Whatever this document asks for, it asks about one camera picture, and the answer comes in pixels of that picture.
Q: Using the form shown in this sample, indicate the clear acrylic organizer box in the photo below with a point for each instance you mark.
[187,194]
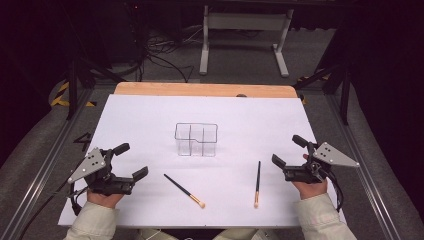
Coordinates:
[196,146]

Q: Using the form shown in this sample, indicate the white paper sheet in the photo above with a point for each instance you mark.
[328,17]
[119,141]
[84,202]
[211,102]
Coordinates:
[216,110]

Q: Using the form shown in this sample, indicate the dark equipment cabinet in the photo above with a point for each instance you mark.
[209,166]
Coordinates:
[128,33]

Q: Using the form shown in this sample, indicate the person's left leg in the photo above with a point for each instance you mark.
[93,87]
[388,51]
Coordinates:
[156,234]

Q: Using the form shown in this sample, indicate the wooden table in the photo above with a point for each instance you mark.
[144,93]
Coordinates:
[200,89]

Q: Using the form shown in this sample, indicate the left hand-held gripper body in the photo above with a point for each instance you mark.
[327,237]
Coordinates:
[87,165]

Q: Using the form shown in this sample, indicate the black tripod stand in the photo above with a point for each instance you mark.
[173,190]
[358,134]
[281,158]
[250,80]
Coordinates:
[72,90]
[345,96]

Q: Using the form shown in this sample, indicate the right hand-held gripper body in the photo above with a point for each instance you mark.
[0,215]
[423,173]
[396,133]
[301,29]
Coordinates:
[333,157]

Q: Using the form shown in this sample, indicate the person's leg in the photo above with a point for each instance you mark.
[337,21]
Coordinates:
[246,234]
[156,234]

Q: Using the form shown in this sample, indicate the person's left hand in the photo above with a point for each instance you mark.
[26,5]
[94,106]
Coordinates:
[105,201]

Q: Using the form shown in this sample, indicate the white metal stand frame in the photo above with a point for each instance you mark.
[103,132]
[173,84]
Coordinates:
[245,21]

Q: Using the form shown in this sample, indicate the person's right leg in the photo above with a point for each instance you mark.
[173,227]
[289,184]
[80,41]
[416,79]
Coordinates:
[246,234]

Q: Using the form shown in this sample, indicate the aluminium rail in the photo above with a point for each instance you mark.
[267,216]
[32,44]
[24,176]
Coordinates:
[43,170]
[370,183]

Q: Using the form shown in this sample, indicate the person's right hand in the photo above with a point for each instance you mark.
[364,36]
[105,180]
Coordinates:
[311,190]

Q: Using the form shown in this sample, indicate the yellow black hazard tape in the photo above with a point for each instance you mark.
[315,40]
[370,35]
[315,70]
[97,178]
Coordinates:
[313,78]
[60,96]

